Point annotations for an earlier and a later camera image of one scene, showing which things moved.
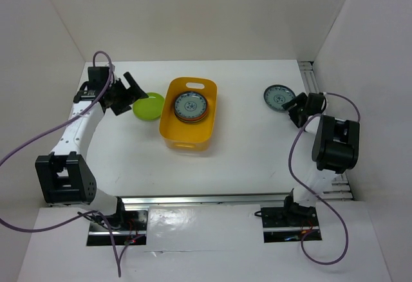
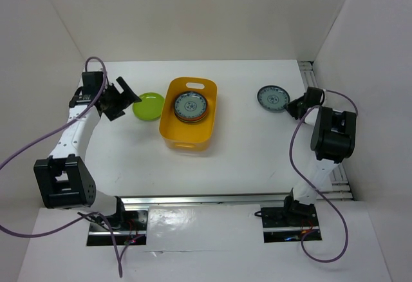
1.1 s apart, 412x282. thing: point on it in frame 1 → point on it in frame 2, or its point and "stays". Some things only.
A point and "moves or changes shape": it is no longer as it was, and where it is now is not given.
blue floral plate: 190,104 stays
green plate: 149,108 stays
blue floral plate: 275,96 moves or changes shape
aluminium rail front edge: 246,199 stays
